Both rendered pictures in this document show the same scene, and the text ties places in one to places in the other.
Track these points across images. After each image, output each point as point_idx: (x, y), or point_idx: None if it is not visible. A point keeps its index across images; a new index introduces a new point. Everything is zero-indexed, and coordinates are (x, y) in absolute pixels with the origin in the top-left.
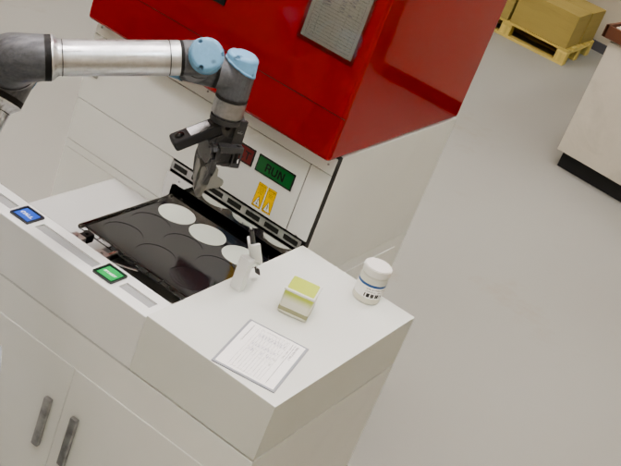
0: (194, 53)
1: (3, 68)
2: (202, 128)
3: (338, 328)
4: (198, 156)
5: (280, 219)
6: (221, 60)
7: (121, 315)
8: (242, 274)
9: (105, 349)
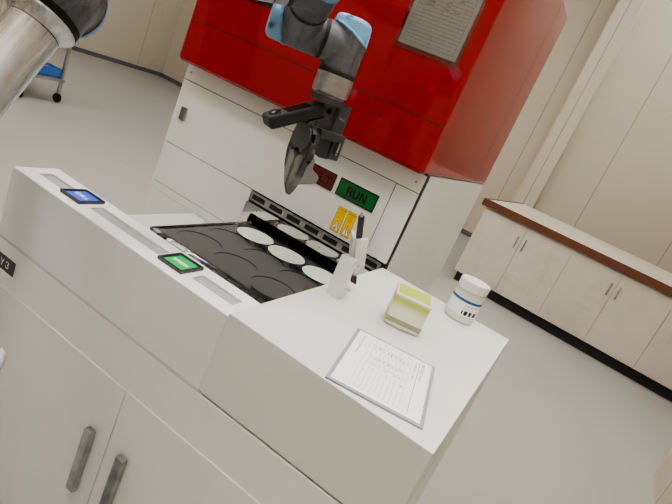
0: None
1: None
2: (302, 107)
3: (451, 345)
4: (291, 148)
5: None
6: None
7: (192, 315)
8: (343, 276)
9: (168, 363)
